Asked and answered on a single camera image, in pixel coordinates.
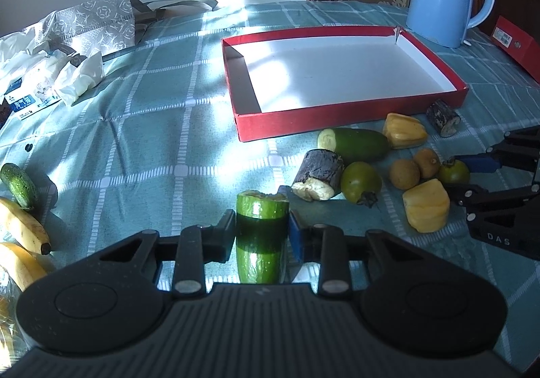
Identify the green tomato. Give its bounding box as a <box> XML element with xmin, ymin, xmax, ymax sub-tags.
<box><xmin>341</xmin><ymin>161</ymin><xmax>383</xmax><ymax>208</ymax></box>
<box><xmin>437</xmin><ymin>159</ymin><xmax>470</xmax><ymax>184</ymax></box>

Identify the teal plaid bedspread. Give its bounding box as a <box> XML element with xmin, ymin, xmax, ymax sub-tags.
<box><xmin>1</xmin><ymin>1</ymin><xmax>539</xmax><ymax>372</ymax></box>

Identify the red flat box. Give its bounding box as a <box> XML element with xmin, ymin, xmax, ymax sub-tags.
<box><xmin>491</xmin><ymin>16</ymin><xmax>540</xmax><ymax>82</ymax></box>

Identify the silver patterned gift bag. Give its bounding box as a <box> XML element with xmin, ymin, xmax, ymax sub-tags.
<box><xmin>34</xmin><ymin>0</ymin><xmax>218</xmax><ymax>58</ymax></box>

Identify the yellow banana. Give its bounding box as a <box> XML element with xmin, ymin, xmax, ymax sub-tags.
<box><xmin>1</xmin><ymin>197</ymin><xmax>51</xmax><ymax>254</ymax></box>
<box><xmin>0</xmin><ymin>243</ymin><xmax>49</xmax><ymax>292</ymax></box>

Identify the white crumpled plastic bag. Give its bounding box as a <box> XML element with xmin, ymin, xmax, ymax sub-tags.
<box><xmin>1</xmin><ymin>30</ymin><xmax>104</xmax><ymax>119</ymax></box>

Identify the whole small cucumber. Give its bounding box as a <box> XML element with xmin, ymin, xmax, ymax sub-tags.
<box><xmin>1</xmin><ymin>162</ymin><xmax>38</xmax><ymax>211</ymax></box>

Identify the yellow jackfruit pod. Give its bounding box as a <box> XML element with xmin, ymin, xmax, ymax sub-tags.
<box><xmin>383</xmin><ymin>113</ymin><xmax>428</xmax><ymax>150</ymax></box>

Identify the small cucumber piece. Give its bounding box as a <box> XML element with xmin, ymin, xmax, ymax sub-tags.
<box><xmin>236</xmin><ymin>190</ymin><xmax>289</xmax><ymax>284</ymax></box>

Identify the red shallow box tray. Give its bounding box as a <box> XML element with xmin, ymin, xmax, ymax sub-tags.
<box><xmin>221</xmin><ymin>25</ymin><xmax>468</xmax><ymax>142</ymax></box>

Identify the large cut cucumber piece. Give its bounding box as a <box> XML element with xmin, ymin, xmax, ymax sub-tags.
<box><xmin>317</xmin><ymin>128</ymin><xmax>391</xmax><ymax>164</ymax></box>

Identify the brown kiwi fruit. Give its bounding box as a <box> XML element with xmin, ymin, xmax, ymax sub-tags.
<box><xmin>389</xmin><ymin>159</ymin><xmax>421</xmax><ymax>191</ymax></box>
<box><xmin>413</xmin><ymin>147</ymin><xmax>441</xmax><ymax>180</ymax></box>

